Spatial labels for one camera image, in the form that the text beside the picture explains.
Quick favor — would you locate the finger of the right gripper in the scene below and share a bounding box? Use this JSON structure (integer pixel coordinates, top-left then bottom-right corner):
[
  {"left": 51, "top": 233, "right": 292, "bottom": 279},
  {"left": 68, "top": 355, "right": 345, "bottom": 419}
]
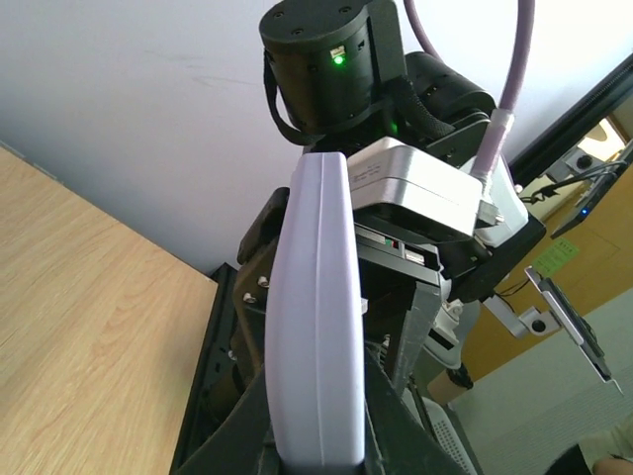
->
[{"left": 236, "top": 187, "right": 290, "bottom": 264}]

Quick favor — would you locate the black cage frame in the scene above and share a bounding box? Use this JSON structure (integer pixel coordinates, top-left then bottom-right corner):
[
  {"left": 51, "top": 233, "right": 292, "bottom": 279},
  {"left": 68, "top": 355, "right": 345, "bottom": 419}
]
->
[{"left": 510, "top": 54, "right": 632, "bottom": 187}]

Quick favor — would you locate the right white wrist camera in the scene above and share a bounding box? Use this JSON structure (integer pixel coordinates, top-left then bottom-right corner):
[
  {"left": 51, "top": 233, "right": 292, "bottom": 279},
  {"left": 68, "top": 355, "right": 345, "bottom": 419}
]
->
[{"left": 347, "top": 137, "right": 529, "bottom": 248}]

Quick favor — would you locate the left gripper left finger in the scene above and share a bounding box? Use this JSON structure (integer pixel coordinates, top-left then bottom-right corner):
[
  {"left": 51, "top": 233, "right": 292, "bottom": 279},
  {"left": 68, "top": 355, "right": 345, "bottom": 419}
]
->
[{"left": 172, "top": 375, "right": 282, "bottom": 475}]

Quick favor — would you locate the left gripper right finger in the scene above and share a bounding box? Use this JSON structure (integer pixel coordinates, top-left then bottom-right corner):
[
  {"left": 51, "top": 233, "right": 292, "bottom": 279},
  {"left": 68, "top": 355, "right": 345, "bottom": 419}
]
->
[{"left": 363, "top": 344, "right": 465, "bottom": 475}]

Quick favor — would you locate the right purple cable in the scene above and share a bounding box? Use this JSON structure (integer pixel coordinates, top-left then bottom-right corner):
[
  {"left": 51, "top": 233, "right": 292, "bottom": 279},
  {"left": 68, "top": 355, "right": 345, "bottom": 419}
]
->
[{"left": 403, "top": 0, "right": 538, "bottom": 189}]

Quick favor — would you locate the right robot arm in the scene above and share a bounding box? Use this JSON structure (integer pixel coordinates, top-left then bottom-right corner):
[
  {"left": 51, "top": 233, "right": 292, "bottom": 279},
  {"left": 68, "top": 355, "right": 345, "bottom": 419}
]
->
[{"left": 259, "top": 1, "right": 545, "bottom": 336}]

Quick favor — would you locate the monitor on arm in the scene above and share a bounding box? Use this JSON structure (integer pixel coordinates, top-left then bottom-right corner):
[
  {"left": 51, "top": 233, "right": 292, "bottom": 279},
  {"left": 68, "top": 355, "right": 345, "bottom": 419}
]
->
[{"left": 483, "top": 266, "right": 624, "bottom": 395}]

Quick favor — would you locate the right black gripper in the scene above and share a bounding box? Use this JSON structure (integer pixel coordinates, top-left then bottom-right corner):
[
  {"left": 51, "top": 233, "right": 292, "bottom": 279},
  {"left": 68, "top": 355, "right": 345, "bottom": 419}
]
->
[{"left": 231, "top": 138, "right": 548, "bottom": 397}]

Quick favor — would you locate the phone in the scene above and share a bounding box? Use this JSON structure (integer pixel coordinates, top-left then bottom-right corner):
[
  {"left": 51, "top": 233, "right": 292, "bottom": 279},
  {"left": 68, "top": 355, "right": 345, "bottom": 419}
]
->
[{"left": 264, "top": 152, "right": 365, "bottom": 474}]

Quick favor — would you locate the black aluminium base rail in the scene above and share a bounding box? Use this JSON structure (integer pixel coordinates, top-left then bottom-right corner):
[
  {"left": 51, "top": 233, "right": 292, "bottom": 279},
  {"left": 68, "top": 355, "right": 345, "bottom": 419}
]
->
[{"left": 169, "top": 263, "right": 237, "bottom": 474}]

